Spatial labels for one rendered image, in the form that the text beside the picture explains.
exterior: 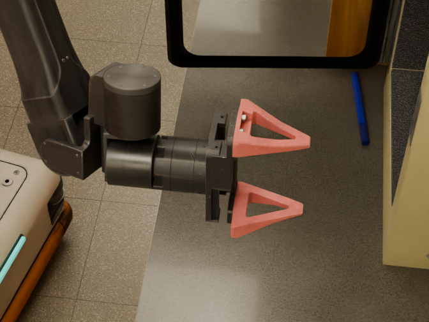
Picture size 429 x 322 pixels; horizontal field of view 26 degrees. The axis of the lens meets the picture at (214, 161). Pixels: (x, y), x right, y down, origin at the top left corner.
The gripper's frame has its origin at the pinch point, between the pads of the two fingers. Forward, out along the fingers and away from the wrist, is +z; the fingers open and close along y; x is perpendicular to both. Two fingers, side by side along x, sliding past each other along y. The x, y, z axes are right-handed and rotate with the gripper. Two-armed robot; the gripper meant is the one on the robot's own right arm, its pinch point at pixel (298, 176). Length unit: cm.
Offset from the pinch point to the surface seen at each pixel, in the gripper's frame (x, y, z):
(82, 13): 168, -104, -72
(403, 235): 9.8, -18.0, 13.5
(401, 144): 23.8, -15.8, 13.1
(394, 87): 34.1, -14.8, 12.1
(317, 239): 13.2, -24.4, 3.4
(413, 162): 8.5, -4.5, 12.6
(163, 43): 157, -105, -44
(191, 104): 35.2, -22.2, -16.5
